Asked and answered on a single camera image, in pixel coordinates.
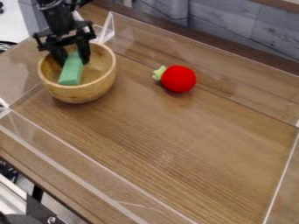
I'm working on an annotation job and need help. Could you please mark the black metal bracket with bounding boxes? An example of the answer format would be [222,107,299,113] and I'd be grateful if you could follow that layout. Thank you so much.
[25,195,66,224]

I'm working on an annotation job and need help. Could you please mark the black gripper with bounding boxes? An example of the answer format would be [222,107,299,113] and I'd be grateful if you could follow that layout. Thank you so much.
[31,20,95,66]

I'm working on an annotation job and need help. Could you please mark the green rectangular stick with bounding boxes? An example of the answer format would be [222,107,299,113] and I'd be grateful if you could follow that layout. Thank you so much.
[58,52,83,86]

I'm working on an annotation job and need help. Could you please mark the brown wooden bowl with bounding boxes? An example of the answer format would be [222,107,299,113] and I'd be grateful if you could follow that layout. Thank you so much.
[37,43,117,104]

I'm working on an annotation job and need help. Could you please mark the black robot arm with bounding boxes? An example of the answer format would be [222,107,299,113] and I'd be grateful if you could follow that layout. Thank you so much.
[31,0,95,66]

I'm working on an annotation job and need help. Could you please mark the grey post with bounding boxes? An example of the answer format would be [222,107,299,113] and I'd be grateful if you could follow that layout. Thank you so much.
[17,0,47,35]

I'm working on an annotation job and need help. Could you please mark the clear acrylic tray walls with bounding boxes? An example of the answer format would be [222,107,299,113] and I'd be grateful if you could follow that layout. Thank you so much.
[0,16,299,224]

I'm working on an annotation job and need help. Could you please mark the red plush tomato toy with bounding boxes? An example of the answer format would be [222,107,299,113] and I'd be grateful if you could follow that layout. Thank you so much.
[152,65,196,94]

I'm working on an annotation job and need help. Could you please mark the black table leg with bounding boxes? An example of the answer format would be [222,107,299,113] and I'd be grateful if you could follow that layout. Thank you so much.
[31,185,42,202]

